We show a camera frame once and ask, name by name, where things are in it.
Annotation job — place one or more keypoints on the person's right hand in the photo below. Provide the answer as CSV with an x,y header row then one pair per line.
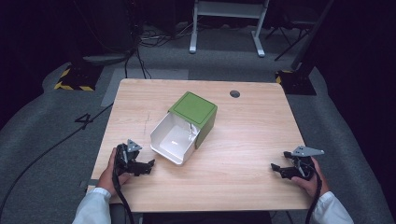
x,y
314,186

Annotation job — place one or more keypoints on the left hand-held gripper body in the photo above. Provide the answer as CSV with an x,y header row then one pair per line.
x,y
124,161

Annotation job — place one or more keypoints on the grey round stand base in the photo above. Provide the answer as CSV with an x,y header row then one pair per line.
x,y
106,58

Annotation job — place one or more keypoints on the black yellow striped stand base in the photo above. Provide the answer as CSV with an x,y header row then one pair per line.
x,y
297,82
79,77

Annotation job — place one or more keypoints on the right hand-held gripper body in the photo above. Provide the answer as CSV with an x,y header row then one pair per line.
x,y
303,165

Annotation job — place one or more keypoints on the green drawer box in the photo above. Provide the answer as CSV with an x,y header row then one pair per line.
x,y
196,113

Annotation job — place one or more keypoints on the white metal desk frame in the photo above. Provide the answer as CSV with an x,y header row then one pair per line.
x,y
229,12

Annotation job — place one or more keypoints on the slanted dark metal pole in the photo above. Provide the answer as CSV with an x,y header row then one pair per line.
x,y
313,34

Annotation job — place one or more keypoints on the black tripod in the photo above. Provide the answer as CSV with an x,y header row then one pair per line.
x,y
292,34

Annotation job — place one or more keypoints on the person's left hand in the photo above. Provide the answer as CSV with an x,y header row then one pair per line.
x,y
107,179

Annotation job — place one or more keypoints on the white drawer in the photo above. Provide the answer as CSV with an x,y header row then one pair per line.
x,y
174,140

